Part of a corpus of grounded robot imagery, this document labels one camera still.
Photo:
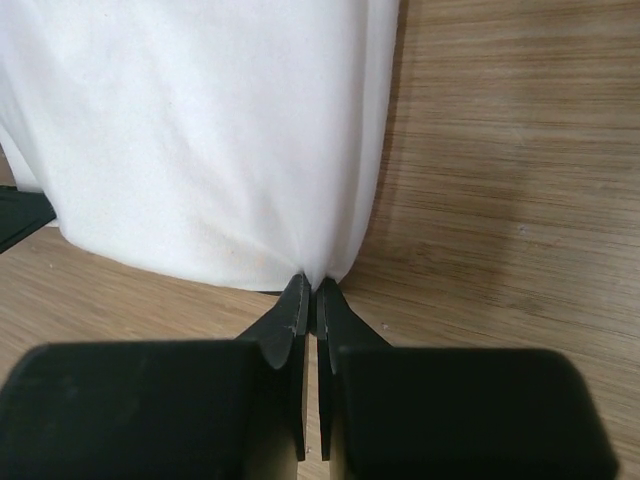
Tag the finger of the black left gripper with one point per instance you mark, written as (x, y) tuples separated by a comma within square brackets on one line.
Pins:
[(22, 214)]

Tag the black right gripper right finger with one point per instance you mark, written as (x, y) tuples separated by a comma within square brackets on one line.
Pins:
[(390, 412)]

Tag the white t-shirt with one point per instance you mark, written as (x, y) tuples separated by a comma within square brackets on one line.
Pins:
[(233, 143)]

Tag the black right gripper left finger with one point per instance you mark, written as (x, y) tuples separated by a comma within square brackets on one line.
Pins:
[(174, 409)]

